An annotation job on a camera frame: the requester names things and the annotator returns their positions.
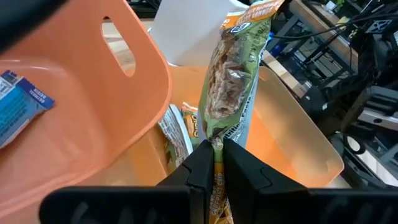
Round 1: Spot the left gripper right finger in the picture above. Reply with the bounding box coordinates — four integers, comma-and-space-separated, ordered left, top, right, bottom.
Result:
222, 138, 398, 224

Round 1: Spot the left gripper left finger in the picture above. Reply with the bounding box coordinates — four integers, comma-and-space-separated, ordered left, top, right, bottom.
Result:
39, 139, 215, 224

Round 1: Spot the brown orange crunch bar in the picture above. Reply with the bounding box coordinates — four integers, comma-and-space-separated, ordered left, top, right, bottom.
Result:
157, 102, 201, 158

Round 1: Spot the green and orange granola bar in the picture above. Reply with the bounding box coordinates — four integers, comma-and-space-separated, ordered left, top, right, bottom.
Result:
198, 0, 285, 224

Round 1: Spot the blue granola bar wrapper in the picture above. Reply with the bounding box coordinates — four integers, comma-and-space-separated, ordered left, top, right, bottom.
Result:
0, 70, 56, 149

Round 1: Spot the translucent orange plastic bin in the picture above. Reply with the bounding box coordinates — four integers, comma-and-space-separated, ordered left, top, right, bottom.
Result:
77, 65, 345, 189

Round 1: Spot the white square planter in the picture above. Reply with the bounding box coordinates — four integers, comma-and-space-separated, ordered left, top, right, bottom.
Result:
150, 0, 249, 67

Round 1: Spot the wooden background table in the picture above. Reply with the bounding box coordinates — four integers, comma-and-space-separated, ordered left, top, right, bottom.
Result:
289, 0, 358, 72

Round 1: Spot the black background machinery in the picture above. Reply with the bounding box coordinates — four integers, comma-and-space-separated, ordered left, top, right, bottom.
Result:
307, 15, 398, 190

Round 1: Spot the orange bin with handle holes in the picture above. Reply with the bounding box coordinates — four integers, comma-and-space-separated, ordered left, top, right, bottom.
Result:
0, 0, 174, 224

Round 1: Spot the black background cable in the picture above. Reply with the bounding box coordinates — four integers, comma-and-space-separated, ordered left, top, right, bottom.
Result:
273, 12, 398, 41

